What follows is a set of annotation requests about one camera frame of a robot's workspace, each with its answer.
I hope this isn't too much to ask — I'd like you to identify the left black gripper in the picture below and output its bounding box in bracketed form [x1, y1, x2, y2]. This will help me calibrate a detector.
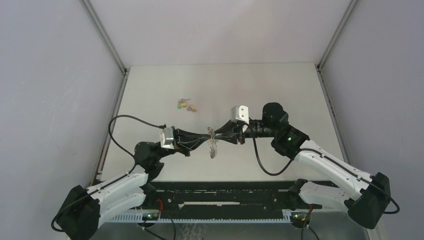
[154, 126, 210, 161]

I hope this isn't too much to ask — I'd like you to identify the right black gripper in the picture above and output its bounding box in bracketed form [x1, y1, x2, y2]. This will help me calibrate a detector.
[214, 118, 277, 145]

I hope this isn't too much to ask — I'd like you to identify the metal chain keyring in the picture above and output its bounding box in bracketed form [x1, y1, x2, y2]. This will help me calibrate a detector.
[207, 127, 218, 159]

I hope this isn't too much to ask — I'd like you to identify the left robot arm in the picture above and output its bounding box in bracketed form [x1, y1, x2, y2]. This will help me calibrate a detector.
[50, 127, 213, 240]

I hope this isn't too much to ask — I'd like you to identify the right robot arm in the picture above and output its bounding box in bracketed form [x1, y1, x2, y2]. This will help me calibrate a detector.
[214, 102, 392, 230]

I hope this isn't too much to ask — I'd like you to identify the orange tagged key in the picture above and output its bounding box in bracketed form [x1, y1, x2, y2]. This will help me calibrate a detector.
[186, 104, 197, 113]

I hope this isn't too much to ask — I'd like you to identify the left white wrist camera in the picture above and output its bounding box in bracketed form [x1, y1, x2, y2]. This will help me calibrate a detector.
[160, 126, 175, 150]

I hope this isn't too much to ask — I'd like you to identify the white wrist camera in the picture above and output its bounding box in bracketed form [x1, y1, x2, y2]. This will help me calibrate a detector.
[160, 126, 175, 150]
[230, 105, 250, 124]

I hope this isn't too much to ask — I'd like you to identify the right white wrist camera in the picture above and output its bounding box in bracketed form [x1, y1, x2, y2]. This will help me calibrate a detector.
[230, 105, 250, 124]

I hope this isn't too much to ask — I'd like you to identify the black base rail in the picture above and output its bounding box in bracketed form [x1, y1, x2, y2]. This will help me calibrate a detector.
[91, 180, 324, 221]

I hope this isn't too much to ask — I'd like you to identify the left black camera cable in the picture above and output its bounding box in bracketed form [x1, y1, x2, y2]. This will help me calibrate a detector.
[50, 114, 167, 233]

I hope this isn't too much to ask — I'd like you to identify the white toothed cable strip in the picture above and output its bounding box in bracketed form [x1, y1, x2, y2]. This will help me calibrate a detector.
[107, 208, 293, 224]

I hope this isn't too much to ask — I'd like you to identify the right aluminium frame post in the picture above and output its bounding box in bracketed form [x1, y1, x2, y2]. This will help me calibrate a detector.
[315, 0, 360, 164]

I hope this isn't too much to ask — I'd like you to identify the aluminium frame post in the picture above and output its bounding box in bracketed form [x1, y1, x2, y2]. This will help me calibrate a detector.
[80, 0, 128, 184]
[315, 0, 360, 164]

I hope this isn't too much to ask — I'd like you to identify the left aluminium frame post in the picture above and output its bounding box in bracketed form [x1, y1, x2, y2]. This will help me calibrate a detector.
[80, 0, 128, 184]

